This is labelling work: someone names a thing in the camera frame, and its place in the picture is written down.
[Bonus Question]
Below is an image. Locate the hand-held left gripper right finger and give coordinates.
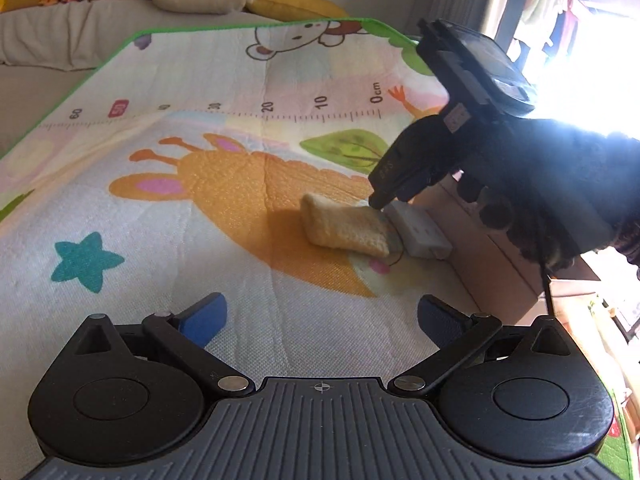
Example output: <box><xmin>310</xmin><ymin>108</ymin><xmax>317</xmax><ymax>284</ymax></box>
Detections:
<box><xmin>389</xmin><ymin>294</ymin><xmax>572</xmax><ymax>395</ymax></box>

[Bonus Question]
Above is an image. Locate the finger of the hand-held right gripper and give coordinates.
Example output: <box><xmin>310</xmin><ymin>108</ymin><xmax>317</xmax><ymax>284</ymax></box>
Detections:
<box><xmin>368</xmin><ymin>144</ymin><xmax>422</xmax><ymax>210</ymax></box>
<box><xmin>397</xmin><ymin>166</ymin><xmax>447</xmax><ymax>203</ymax></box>

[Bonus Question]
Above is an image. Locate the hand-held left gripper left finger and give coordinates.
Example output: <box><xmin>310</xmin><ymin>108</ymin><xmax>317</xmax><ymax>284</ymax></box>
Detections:
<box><xmin>74</xmin><ymin>292</ymin><xmax>257</xmax><ymax>395</ymax></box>

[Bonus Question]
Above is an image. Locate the white charger plug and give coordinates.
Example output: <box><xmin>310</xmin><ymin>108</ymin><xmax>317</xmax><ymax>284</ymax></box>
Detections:
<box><xmin>384</xmin><ymin>201</ymin><xmax>454</xmax><ymax>261</ymax></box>

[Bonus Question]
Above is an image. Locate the beige knitted pouch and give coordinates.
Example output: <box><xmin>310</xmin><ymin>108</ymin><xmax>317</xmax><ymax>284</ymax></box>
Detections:
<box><xmin>299</xmin><ymin>192</ymin><xmax>402</xmax><ymax>260</ymax></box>

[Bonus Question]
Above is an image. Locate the pink cardboard box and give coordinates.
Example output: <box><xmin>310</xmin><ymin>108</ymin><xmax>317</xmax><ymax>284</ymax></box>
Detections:
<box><xmin>412</xmin><ymin>172</ymin><xmax>608</xmax><ymax>334</ymax></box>

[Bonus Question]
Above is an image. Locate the pink hanging garment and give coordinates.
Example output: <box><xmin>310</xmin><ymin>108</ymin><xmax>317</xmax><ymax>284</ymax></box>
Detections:
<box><xmin>549</xmin><ymin>0</ymin><xmax>587</xmax><ymax>62</ymax></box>

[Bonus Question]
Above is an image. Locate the cartoon printed play mat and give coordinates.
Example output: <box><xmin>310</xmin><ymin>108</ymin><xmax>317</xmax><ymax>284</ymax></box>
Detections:
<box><xmin>0</xmin><ymin>17</ymin><xmax>640</xmax><ymax>480</ymax></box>

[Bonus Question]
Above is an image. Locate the black cable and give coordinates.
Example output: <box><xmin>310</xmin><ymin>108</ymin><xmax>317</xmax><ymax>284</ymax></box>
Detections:
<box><xmin>536</xmin><ymin>249</ymin><xmax>559</xmax><ymax>319</ymax></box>

